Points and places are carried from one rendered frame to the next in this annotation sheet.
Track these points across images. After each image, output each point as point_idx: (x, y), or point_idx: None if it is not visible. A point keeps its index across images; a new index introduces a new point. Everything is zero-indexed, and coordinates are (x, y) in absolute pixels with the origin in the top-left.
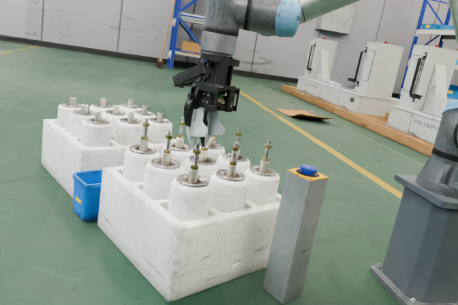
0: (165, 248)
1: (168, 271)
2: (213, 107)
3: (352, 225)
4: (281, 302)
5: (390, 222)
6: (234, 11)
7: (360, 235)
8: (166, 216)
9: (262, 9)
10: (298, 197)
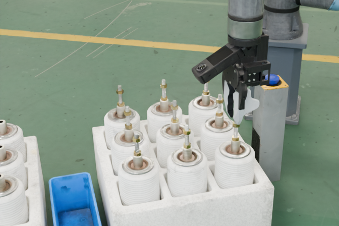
0: (258, 211)
1: (265, 223)
2: (268, 80)
3: (172, 96)
4: (279, 179)
5: (172, 72)
6: None
7: (190, 99)
8: (248, 189)
9: None
10: (280, 103)
